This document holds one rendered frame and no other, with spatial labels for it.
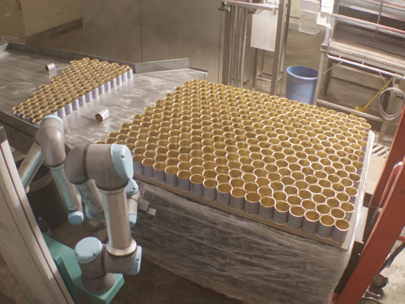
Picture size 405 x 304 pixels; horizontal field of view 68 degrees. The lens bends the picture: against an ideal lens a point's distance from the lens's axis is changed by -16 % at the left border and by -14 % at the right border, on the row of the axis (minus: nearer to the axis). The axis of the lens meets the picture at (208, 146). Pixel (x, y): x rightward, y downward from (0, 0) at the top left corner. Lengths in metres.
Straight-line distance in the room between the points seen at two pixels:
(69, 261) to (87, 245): 0.29
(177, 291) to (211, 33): 3.02
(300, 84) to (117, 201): 3.66
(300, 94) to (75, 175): 3.79
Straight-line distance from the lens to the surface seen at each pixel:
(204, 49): 4.45
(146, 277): 2.70
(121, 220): 1.20
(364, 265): 1.85
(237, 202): 1.53
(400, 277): 3.12
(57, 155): 1.46
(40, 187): 2.81
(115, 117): 2.39
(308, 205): 1.57
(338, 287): 2.14
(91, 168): 1.09
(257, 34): 4.43
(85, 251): 1.34
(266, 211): 1.50
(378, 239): 1.71
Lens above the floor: 2.21
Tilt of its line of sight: 34 degrees down
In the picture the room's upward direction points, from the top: 2 degrees clockwise
